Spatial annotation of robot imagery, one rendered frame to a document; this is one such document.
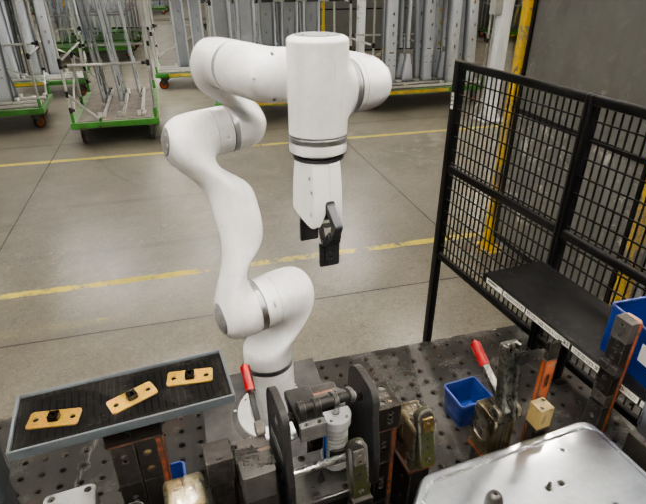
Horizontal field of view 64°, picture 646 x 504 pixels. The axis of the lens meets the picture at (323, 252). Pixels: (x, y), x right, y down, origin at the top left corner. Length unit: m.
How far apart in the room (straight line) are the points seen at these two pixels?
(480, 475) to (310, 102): 0.75
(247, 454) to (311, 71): 0.66
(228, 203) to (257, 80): 0.35
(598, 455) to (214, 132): 1.00
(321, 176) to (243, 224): 0.41
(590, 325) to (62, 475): 1.41
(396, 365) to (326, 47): 1.24
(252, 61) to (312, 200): 0.24
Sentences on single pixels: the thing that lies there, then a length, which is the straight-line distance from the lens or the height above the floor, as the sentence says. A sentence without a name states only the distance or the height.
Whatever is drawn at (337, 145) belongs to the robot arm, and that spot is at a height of 1.62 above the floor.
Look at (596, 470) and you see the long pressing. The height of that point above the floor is 1.00.
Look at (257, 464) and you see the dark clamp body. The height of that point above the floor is 1.08.
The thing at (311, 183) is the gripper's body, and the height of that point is 1.57.
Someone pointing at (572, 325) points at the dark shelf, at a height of 1.03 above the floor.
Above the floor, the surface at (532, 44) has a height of 1.44.
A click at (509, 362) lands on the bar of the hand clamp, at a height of 1.17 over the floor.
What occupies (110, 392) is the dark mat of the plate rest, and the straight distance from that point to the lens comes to 1.05.
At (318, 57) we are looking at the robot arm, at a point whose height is 1.74.
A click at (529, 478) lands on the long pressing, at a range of 1.13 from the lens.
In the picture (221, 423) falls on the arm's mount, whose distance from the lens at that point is 1.43.
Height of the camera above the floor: 1.84
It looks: 29 degrees down
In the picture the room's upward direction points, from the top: straight up
